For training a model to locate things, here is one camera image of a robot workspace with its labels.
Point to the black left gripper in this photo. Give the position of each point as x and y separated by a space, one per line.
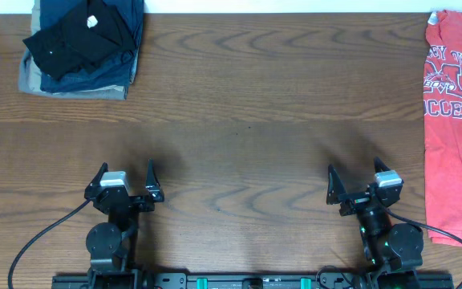
124 200

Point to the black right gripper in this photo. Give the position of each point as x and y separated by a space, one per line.
362 199

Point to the red printed t-shirt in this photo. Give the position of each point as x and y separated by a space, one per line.
442 111

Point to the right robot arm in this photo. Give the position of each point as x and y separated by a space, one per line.
395 250

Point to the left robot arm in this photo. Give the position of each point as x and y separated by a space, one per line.
112 244

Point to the navy blue folded garment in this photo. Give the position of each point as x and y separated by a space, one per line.
119 69

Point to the grey folded trousers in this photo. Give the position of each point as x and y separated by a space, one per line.
74 94

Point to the black folded garment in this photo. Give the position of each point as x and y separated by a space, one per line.
87 36

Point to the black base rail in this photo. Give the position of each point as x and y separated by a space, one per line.
323 279

